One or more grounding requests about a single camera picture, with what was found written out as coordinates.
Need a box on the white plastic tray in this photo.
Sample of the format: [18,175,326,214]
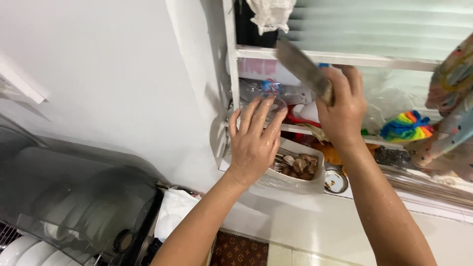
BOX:
[248,137,326,196]

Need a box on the steel wool scrubber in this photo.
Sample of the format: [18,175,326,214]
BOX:
[374,146,412,168]

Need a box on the person's left hand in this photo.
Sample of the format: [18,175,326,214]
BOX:
[228,94,288,189]

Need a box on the clear plastic bottle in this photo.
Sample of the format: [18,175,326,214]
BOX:
[239,78,315,106]

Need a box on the red and white container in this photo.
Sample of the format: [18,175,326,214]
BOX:
[286,100,323,129]

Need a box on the small round metal dish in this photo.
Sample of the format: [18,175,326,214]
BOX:
[324,169,349,194]

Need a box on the stack of white plates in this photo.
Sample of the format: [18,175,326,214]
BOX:
[0,234,84,266]

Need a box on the white lace cloth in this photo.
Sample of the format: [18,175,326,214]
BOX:
[246,0,297,36]

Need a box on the brown patterned mat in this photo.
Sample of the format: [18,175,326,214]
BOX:
[210,231,270,266]

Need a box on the white window frame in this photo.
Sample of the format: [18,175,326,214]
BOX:
[222,0,473,222]

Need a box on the person's right hand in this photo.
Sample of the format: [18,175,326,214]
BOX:
[315,65,368,149]

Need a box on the white plastic bag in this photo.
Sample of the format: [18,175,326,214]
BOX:
[154,187,202,243]

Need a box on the patterned hanging cloth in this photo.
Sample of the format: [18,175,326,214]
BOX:
[406,33,473,183]

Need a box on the clear plastic bag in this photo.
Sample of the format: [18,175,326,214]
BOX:
[360,68,431,135]

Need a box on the orange cloth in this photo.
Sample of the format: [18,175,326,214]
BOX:
[312,141,380,174]

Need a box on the pile of garlic cloves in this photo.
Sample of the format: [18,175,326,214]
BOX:
[271,152,319,181]

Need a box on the steel kitchen knife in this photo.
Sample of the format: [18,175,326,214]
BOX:
[276,39,335,107]

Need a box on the dish drying cabinet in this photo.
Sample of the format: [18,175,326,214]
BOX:
[0,115,165,266]

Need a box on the rainbow scrubbing cloth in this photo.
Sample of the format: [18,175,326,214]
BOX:
[380,110,435,144]

